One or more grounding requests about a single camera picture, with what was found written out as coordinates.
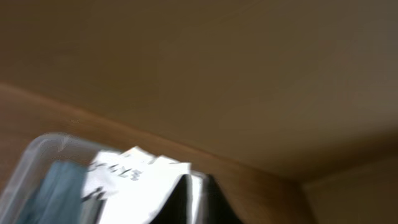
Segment blue jeans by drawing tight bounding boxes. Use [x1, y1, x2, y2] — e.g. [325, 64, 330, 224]
[16, 161, 86, 224]

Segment white printed t-shirt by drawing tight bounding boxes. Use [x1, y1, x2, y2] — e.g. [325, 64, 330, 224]
[81, 146, 191, 223]

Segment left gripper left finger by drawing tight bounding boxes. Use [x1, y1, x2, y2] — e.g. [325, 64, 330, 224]
[150, 174, 190, 224]

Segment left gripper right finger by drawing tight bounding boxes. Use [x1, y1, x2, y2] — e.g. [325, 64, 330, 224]
[201, 175, 243, 224]

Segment clear plastic storage bin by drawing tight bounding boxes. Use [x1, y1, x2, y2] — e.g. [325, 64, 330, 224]
[0, 132, 209, 224]

